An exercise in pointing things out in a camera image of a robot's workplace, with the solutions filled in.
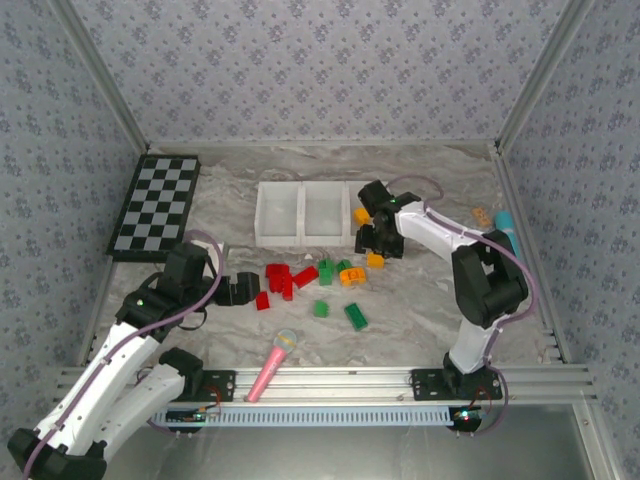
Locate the aluminium frame rail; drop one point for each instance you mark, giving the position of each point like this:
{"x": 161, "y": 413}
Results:
{"x": 325, "y": 385}

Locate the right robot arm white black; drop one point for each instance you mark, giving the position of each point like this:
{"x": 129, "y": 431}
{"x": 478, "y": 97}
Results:
{"x": 470, "y": 350}

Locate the white plastic bin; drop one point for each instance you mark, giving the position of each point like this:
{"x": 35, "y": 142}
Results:
{"x": 324, "y": 215}
{"x": 277, "y": 215}
{"x": 351, "y": 200}

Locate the small green lego brick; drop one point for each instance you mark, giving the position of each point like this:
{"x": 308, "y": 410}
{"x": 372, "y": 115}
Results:
{"x": 343, "y": 266}

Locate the small wooden block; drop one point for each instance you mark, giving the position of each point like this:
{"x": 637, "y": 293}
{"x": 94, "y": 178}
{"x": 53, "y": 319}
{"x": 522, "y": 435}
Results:
{"x": 481, "y": 215}

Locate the black and grey chessboard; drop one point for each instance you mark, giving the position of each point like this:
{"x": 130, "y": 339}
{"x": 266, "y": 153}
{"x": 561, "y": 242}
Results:
{"x": 155, "y": 205}

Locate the long green lego brick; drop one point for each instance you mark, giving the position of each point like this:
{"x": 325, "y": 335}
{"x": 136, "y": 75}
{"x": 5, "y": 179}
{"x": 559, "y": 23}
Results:
{"x": 356, "y": 316}

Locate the small red lego brick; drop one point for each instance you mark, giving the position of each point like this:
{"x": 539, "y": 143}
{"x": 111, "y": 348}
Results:
{"x": 263, "y": 301}

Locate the pink toy microphone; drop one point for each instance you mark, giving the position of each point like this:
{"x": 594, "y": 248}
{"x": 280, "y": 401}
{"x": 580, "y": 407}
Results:
{"x": 272, "y": 367}

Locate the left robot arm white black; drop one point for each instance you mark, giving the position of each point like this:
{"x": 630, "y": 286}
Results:
{"x": 115, "y": 360}

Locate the long orange lego brick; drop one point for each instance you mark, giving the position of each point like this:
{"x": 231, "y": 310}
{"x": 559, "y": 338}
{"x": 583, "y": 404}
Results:
{"x": 352, "y": 276}

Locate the small circuit board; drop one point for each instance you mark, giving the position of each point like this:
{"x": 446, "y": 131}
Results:
{"x": 192, "y": 416}
{"x": 466, "y": 416}

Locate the teal cylinder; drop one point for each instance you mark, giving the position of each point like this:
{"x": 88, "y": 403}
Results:
{"x": 506, "y": 222}

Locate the aluminium frame post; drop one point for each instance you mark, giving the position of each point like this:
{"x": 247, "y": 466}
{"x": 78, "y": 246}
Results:
{"x": 545, "y": 75}

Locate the long red lego brick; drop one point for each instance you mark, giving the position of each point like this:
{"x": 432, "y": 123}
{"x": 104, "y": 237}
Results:
{"x": 305, "y": 277}

